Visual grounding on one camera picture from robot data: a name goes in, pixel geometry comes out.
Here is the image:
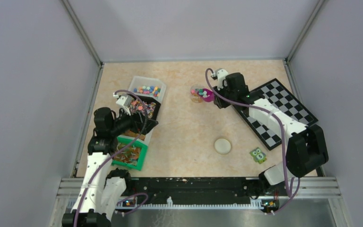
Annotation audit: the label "white bin orange gummies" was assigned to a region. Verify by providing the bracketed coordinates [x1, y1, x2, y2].
[120, 130, 153, 146]

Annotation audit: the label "magenta plastic scoop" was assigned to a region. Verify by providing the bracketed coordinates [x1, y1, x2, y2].
[199, 88, 215, 103]

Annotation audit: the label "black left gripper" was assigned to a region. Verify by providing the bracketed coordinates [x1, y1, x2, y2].
[110, 105, 158, 136]

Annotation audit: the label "green owl number card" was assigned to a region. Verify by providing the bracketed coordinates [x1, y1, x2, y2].
[250, 147, 267, 164]

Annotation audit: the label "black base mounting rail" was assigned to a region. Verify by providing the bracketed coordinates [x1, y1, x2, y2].
[122, 177, 287, 205]

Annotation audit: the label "white bin round candies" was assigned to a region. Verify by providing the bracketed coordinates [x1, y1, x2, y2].
[129, 76, 166, 103]

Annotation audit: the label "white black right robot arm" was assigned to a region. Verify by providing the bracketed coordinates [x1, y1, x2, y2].
[206, 69, 329, 195]

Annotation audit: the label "white round jar lid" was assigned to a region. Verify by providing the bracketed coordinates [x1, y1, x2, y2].
[214, 138, 232, 155]

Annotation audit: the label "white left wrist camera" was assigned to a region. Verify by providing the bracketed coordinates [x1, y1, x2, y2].
[114, 95, 134, 115]

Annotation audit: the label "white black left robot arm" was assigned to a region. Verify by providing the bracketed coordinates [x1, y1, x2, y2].
[61, 107, 158, 227]

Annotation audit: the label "clear glass jar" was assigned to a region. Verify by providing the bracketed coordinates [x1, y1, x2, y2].
[190, 85, 204, 104]

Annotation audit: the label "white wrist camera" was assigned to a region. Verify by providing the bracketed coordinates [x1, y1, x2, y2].
[114, 95, 134, 115]
[212, 69, 230, 90]

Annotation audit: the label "black bin mixed candies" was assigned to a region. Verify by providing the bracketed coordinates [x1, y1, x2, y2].
[129, 96, 161, 120]

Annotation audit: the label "green bin stick candies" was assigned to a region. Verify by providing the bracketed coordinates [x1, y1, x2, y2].
[111, 141, 148, 171]

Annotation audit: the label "black white chessboard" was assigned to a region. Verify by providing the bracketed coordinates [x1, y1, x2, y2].
[234, 79, 318, 150]

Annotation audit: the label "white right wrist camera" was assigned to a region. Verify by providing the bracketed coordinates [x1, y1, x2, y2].
[212, 69, 230, 90]

